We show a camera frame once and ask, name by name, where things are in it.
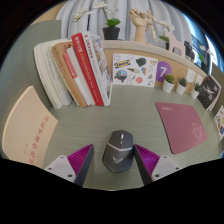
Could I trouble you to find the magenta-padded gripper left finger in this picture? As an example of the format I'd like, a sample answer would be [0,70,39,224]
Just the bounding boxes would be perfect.
[43,143,95,187]

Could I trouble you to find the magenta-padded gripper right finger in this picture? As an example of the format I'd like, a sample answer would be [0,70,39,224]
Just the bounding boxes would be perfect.
[133,143,183,186]

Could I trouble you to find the grey computer mouse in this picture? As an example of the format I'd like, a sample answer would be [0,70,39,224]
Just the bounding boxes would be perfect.
[101,129,135,174]

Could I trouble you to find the pink mouse pad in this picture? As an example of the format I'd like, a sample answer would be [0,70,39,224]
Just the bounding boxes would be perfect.
[155,101,208,155]

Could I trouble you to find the beige booklet with red text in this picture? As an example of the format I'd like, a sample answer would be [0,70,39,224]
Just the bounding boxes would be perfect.
[1,85,59,169]

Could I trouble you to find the small succulent in white pot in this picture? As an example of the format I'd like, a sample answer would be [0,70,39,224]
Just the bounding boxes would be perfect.
[162,73,176,94]
[175,77,188,96]
[190,82,203,100]

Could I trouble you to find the black cover book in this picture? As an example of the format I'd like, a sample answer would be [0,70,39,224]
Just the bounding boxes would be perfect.
[196,73,223,112]

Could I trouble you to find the white book with red stripe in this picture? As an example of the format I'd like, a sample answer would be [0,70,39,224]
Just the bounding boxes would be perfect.
[62,46,96,108]

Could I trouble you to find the brown book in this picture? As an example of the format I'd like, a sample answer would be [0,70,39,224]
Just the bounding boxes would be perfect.
[50,40,88,108]

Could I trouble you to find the purple round number sign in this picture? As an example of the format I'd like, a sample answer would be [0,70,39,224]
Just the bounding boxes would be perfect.
[155,60,173,83]

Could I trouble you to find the white sticker sheet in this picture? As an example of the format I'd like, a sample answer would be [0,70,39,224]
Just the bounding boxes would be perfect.
[112,53,159,88]

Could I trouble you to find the red spine book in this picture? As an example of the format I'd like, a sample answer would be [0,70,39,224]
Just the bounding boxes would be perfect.
[70,32,105,107]

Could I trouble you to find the black horse figurine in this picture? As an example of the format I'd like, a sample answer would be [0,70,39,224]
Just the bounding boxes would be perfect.
[183,40,196,63]

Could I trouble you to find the light wooden desk ledge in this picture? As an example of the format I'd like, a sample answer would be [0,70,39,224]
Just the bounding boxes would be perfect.
[99,39,214,94]

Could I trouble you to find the pink horse figurine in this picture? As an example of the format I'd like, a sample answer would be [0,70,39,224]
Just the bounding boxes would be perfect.
[164,31,187,58]

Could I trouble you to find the white orchid behind horse figurines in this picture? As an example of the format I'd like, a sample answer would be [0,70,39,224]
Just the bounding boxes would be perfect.
[159,20,176,44]

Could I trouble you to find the dark framed window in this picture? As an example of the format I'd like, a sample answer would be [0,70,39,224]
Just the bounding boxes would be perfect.
[181,11,221,71]

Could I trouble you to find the white orchid, large black pot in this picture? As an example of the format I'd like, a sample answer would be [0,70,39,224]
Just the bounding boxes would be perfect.
[72,1,122,41]

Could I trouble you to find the wooden hand model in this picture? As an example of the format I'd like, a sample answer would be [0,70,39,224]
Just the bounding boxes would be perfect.
[129,8,149,44]

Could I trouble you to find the grey curtain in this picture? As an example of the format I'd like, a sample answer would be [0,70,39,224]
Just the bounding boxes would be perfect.
[54,0,188,43]

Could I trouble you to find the white wall socket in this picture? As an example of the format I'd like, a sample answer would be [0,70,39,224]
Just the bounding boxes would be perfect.
[194,73,205,86]
[185,68,198,84]

